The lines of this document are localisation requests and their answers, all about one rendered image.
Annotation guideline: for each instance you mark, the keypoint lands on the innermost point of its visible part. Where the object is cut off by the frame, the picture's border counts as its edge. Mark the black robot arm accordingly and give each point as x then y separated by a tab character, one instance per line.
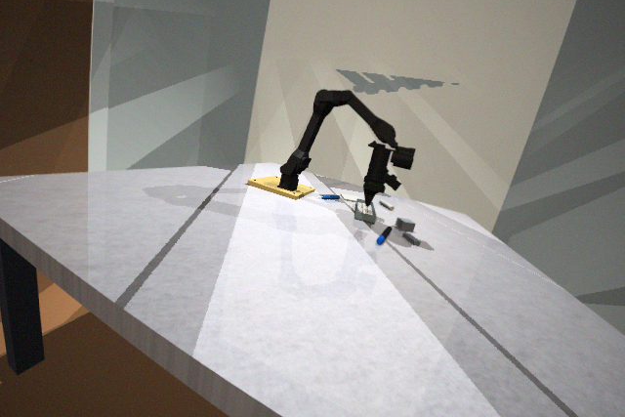
324	102

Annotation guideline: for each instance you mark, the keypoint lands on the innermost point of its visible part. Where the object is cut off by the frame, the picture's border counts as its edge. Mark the keyboard with white letter keys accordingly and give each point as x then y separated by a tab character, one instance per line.
364	213

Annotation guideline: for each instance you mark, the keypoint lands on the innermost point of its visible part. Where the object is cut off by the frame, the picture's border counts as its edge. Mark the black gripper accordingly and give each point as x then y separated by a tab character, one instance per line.
373	184

